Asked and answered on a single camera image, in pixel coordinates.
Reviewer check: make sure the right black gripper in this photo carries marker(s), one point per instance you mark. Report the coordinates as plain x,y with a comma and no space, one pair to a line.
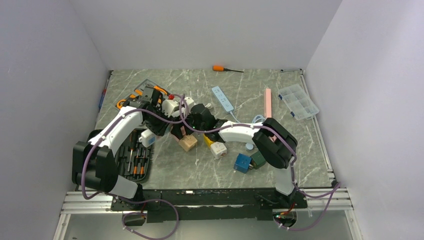
190,115

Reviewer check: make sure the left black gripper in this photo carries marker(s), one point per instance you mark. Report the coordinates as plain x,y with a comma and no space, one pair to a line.
161,129

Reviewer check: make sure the yellow cube socket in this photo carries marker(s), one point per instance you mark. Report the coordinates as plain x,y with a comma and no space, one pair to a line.
207,141

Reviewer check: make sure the tan cube socket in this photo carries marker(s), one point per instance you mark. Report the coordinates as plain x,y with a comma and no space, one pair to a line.
188,142

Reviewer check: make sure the light blue power strip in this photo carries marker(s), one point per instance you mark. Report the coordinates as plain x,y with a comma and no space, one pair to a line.
222,99

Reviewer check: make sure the white cube socket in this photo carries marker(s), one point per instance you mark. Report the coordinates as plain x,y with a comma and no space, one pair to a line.
218,150

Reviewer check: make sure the black tool case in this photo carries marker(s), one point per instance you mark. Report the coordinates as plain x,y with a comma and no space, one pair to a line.
131,161

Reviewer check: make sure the blue cube adapter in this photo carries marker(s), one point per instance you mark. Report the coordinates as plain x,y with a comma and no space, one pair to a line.
242,163

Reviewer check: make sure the green cube adapter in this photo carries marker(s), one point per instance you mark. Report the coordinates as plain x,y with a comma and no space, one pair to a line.
257,160

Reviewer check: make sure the pink power strip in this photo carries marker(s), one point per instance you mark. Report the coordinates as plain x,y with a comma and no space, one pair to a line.
268,103

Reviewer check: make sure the clear plastic organizer box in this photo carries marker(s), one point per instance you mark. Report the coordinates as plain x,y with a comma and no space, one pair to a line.
298,102

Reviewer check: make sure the pink cube socket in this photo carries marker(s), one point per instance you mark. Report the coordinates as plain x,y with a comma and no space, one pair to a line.
178,131

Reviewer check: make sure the white power strip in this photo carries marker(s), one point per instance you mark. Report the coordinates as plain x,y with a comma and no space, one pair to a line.
147,138

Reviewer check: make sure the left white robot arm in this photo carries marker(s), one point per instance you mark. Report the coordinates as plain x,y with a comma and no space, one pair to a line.
110,138

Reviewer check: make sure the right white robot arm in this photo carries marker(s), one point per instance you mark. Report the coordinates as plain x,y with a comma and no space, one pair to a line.
273,141

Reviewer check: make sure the blue red pen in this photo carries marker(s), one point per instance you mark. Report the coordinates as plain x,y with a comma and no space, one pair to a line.
102,96

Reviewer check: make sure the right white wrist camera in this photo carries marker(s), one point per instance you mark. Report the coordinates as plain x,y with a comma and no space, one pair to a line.
190,103

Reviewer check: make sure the orange handled screwdriver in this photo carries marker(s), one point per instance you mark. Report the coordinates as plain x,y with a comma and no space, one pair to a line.
218,68

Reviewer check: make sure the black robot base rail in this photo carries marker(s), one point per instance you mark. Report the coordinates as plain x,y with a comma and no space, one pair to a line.
212,204

